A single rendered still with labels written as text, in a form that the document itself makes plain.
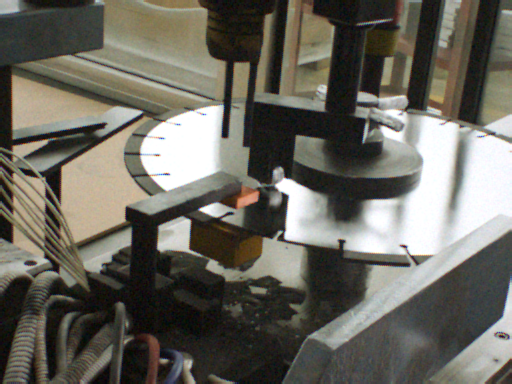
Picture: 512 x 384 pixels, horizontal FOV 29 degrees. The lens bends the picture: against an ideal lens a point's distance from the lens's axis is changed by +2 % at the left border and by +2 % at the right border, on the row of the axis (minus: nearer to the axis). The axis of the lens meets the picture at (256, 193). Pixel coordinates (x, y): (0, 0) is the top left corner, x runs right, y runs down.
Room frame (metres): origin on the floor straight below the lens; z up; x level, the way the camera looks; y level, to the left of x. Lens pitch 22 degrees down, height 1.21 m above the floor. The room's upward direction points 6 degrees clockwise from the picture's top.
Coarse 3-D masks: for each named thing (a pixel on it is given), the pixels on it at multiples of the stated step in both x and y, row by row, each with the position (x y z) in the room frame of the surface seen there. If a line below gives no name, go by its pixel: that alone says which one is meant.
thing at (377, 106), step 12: (324, 96) 0.75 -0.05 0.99; (360, 96) 0.72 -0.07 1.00; (372, 96) 0.73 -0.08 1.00; (372, 108) 0.71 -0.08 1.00; (384, 108) 0.73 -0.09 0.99; (396, 108) 0.74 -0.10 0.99; (372, 120) 0.70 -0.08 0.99; (384, 120) 0.69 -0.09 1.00; (396, 120) 0.69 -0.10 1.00; (372, 132) 0.72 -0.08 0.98; (396, 132) 0.69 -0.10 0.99
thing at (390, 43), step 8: (368, 32) 1.01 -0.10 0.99; (376, 32) 1.00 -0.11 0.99; (384, 32) 1.00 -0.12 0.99; (392, 32) 1.01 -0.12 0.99; (368, 40) 1.01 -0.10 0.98; (376, 40) 1.00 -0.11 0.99; (384, 40) 1.00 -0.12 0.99; (392, 40) 1.01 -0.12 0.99; (368, 48) 1.01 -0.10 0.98; (376, 48) 1.00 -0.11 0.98; (384, 48) 1.00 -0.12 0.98; (392, 48) 1.01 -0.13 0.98; (368, 56) 1.00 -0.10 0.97; (376, 56) 1.00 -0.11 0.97; (384, 56) 1.00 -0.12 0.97
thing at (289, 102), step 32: (352, 32) 0.64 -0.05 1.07; (352, 64) 0.64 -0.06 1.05; (256, 96) 0.66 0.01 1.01; (288, 96) 0.67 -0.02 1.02; (352, 96) 0.64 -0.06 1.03; (256, 128) 0.65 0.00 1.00; (288, 128) 0.64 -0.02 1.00; (320, 128) 0.64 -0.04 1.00; (352, 128) 0.64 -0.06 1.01; (256, 160) 0.65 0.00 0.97; (288, 160) 0.66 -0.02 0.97
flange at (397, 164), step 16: (304, 144) 0.73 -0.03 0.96; (320, 144) 0.73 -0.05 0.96; (336, 144) 0.71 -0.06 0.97; (352, 144) 0.70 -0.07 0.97; (368, 144) 0.70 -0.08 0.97; (384, 144) 0.74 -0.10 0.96; (400, 144) 0.75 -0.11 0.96; (304, 160) 0.69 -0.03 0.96; (320, 160) 0.69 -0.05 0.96; (336, 160) 0.69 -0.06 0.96; (352, 160) 0.70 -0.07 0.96; (368, 160) 0.70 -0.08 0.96; (384, 160) 0.70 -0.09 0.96; (400, 160) 0.71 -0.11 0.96; (416, 160) 0.72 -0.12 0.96; (320, 176) 0.67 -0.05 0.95; (336, 176) 0.67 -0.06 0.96; (352, 176) 0.67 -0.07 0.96; (368, 176) 0.67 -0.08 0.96; (384, 176) 0.67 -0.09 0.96; (400, 176) 0.68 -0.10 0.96; (416, 176) 0.70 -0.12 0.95
